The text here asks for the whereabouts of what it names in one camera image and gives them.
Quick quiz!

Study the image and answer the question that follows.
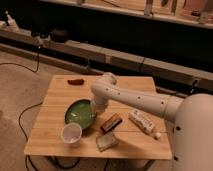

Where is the wooden table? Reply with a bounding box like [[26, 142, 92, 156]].
[[23, 74, 173, 171]]

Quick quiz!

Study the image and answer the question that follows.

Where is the red brown sausage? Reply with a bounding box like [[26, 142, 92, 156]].
[[67, 79, 84, 85]]

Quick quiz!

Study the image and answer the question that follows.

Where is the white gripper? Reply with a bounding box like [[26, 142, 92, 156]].
[[90, 99, 108, 115]]

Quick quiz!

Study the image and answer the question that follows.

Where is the white paper cup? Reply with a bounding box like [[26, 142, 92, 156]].
[[61, 122, 82, 147]]

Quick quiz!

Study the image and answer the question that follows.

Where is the black box on ledge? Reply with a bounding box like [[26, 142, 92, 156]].
[[50, 29, 69, 43]]

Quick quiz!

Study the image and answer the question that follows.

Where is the black floor cable left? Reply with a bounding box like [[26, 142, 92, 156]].
[[0, 49, 44, 171]]

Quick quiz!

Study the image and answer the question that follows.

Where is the white spray bottle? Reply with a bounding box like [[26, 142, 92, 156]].
[[6, 12, 19, 31]]

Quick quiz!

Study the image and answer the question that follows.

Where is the dark chocolate bar box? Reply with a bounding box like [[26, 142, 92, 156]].
[[101, 114, 122, 133]]

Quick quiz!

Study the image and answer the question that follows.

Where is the white plastic bottle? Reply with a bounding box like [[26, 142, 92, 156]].
[[128, 109, 161, 140]]

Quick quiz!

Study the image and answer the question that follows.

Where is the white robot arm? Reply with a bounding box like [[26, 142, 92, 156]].
[[91, 73, 213, 171]]

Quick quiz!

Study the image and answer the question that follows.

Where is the green ceramic bowl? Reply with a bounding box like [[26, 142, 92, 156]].
[[65, 99, 96, 130]]

